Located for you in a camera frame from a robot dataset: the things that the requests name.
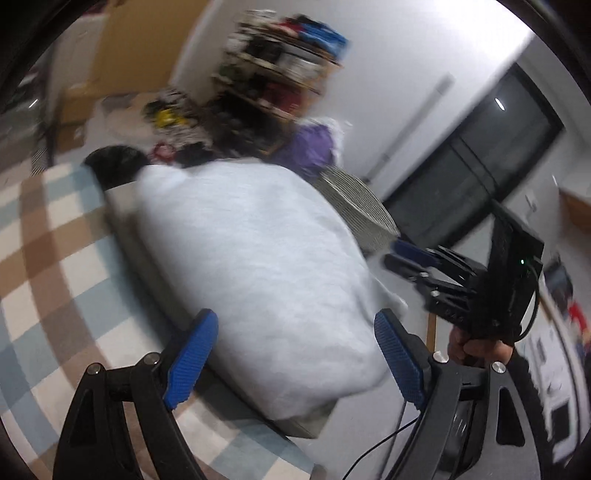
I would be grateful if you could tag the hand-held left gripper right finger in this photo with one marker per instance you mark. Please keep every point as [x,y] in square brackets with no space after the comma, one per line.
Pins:
[397,355]

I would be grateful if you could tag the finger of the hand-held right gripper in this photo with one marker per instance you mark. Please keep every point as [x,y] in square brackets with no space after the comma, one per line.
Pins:
[399,265]
[411,251]

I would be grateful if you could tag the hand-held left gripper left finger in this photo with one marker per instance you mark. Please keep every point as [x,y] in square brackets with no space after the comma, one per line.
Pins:
[194,350]

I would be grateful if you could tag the grey sweatshirt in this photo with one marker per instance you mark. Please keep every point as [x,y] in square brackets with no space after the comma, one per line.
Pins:
[258,277]

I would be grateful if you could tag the person's right hand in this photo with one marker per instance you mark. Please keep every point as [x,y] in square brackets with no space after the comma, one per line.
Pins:
[457,346]

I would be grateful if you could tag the woven laundry basket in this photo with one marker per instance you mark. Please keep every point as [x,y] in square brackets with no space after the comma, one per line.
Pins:
[364,207]

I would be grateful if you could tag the dark glass door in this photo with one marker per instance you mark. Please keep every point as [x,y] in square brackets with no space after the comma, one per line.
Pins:
[485,152]

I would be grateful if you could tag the purple bag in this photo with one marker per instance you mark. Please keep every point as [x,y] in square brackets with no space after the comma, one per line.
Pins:
[309,147]

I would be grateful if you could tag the checked bed blanket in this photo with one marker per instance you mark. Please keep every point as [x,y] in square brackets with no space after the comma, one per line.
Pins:
[55,277]

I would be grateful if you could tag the dark round object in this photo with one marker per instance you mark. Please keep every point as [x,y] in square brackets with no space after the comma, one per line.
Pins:
[113,164]

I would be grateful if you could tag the wooden shoe rack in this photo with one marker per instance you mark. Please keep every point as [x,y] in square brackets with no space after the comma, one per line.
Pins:
[281,74]

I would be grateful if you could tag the floor clutter pile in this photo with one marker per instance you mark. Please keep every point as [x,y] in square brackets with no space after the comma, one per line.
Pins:
[180,124]

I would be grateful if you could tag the cardboard box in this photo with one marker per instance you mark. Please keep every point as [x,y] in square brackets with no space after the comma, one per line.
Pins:
[76,120]

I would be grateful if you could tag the wooden door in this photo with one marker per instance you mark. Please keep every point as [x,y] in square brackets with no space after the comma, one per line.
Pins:
[138,41]

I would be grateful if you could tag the white wall conduit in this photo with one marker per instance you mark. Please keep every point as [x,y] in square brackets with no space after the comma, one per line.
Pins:
[415,124]

